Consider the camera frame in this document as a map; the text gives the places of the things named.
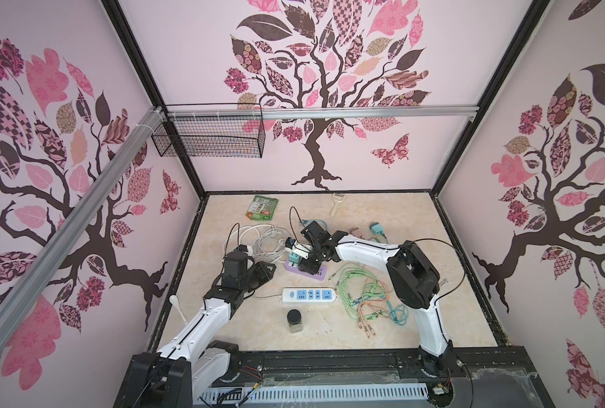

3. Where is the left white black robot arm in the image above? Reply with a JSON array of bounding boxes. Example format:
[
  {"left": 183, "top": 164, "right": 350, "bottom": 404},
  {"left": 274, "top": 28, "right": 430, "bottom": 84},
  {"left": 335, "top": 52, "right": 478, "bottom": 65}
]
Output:
[{"left": 113, "top": 245, "right": 276, "bottom": 407}]

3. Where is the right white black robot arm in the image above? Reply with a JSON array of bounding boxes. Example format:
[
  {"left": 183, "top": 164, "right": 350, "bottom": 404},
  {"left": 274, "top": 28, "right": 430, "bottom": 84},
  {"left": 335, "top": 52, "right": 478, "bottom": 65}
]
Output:
[{"left": 285, "top": 222, "right": 450, "bottom": 362}]

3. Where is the pink charger plug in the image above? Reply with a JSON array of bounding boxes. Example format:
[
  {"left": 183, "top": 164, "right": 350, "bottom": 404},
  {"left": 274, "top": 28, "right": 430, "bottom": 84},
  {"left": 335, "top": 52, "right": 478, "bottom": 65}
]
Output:
[{"left": 349, "top": 228, "right": 363, "bottom": 238}]

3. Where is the dark teal charger plug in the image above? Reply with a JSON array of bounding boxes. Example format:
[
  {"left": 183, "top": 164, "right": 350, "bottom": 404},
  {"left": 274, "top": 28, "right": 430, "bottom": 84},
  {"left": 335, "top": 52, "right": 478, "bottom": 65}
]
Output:
[{"left": 369, "top": 222, "right": 387, "bottom": 238}]

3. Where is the purple power strip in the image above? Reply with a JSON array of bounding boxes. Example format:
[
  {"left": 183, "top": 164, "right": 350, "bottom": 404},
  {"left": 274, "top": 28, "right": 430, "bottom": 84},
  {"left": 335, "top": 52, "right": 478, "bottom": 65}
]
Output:
[{"left": 284, "top": 257, "right": 328, "bottom": 282}]

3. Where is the white blue power strip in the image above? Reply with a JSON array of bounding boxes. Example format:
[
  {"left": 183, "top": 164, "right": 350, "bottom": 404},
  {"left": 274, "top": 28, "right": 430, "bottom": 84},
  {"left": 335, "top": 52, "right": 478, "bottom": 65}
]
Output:
[{"left": 281, "top": 287, "right": 338, "bottom": 304}]

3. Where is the beige vegetable peeler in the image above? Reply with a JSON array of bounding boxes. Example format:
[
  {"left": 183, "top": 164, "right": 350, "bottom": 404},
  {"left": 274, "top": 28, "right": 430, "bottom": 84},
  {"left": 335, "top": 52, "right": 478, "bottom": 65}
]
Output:
[{"left": 330, "top": 193, "right": 346, "bottom": 218}]

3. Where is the black lid glass jar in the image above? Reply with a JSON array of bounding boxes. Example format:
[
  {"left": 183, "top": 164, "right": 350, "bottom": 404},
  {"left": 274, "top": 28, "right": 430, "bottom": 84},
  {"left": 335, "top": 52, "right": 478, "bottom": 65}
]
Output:
[{"left": 287, "top": 309, "right": 303, "bottom": 333}]

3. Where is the green snack packet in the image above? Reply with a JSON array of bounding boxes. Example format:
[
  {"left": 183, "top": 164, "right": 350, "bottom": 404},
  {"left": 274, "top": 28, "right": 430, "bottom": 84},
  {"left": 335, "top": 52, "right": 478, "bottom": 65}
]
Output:
[{"left": 246, "top": 195, "right": 279, "bottom": 221}]

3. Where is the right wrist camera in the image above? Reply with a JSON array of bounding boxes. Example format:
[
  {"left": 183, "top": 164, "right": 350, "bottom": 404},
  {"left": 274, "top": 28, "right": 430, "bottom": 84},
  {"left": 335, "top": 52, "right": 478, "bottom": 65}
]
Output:
[{"left": 285, "top": 238, "right": 311, "bottom": 258}]

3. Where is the white coiled power cord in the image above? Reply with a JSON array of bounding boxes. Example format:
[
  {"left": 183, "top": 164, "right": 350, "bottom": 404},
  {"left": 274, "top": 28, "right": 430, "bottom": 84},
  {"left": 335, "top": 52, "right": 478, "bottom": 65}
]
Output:
[{"left": 230, "top": 223, "right": 293, "bottom": 300}]

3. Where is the light green charging cable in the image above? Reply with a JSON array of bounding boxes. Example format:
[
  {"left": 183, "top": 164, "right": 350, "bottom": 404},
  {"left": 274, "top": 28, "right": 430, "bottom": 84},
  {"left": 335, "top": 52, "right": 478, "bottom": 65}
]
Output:
[{"left": 331, "top": 262, "right": 391, "bottom": 322}]

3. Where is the pink charging cable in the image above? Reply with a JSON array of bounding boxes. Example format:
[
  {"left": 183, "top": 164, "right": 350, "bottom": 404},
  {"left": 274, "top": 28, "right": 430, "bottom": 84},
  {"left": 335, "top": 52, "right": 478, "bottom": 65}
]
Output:
[{"left": 352, "top": 295, "right": 390, "bottom": 338}]

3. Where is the aqua charging cable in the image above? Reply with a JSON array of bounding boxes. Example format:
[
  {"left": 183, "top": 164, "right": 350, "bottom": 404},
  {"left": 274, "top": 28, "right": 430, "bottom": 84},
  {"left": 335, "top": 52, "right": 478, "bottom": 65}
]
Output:
[{"left": 381, "top": 285, "right": 411, "bottom": 326}]

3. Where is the black wire basket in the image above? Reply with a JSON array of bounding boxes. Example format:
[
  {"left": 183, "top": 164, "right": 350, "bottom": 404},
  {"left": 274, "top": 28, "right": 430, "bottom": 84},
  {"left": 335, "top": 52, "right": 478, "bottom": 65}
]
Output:
[{"left": 151, "top": 102, "right": 266, "bottom": 158}]

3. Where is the white slotted cable duct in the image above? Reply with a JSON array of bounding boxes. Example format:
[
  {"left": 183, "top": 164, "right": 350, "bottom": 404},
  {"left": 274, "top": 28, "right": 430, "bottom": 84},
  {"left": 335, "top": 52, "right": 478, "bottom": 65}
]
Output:
[{"left": 194, "top": 384, "right": 428, "bottom": 407}]

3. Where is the rear aluminium rail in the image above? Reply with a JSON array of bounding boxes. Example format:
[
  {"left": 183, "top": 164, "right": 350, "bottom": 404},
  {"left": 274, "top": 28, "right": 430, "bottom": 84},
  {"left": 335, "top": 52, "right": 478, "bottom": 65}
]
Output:
[{"left": 168, "top": 105, "right": 479, "bottom": 120}]

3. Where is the aluminium rail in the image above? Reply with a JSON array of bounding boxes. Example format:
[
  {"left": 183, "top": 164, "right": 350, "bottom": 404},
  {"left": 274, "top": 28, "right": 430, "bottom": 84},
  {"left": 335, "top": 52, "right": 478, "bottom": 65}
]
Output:
[
  {"left": 0, "top": 106, "right": 164, "bottom": 354},
  {"left": 168, "top": 105, "right": 479, "bottom": 120}
]

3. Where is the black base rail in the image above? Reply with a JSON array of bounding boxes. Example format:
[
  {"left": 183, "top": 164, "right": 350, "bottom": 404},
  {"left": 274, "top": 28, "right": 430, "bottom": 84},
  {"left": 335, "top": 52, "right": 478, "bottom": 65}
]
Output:
[{"left": 204, "top": 342, "right": 535, "bottom": 387}]

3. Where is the left aluminium rail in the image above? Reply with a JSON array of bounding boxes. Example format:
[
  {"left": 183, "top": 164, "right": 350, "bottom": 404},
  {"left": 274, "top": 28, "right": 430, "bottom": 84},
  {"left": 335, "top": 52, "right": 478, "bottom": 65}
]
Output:
[{"left": 0, "top": 106, "right": 164, "bottom": 354}]

